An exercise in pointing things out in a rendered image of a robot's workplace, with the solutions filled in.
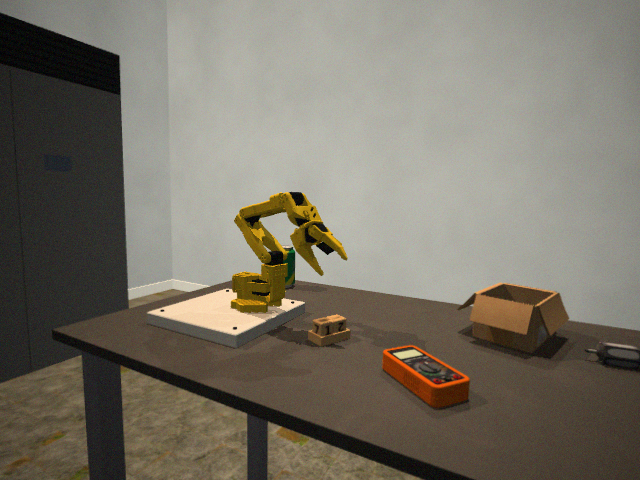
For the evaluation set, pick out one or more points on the green drink can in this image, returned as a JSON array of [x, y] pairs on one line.
[[290, 279]]

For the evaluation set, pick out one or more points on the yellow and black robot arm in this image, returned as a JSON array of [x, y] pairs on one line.
[[269, 286]]

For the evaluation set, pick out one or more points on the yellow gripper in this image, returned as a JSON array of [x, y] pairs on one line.
[[313, 233]]

